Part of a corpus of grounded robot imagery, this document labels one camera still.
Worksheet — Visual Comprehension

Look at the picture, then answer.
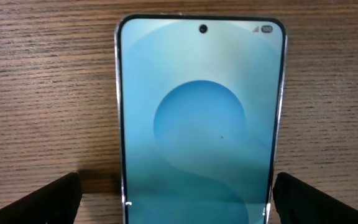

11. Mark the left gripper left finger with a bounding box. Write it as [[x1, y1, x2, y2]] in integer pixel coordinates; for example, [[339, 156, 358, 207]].
[[0, 172, 82, 224]]

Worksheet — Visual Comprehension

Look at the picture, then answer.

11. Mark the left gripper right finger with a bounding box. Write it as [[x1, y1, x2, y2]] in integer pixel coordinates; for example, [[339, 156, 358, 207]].
[[273, 172, 358, 224]]

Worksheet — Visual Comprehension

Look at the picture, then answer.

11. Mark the Galaxy S25 smartphone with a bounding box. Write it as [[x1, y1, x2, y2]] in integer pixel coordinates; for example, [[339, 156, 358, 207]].
[[114, 14, 288, 223]]

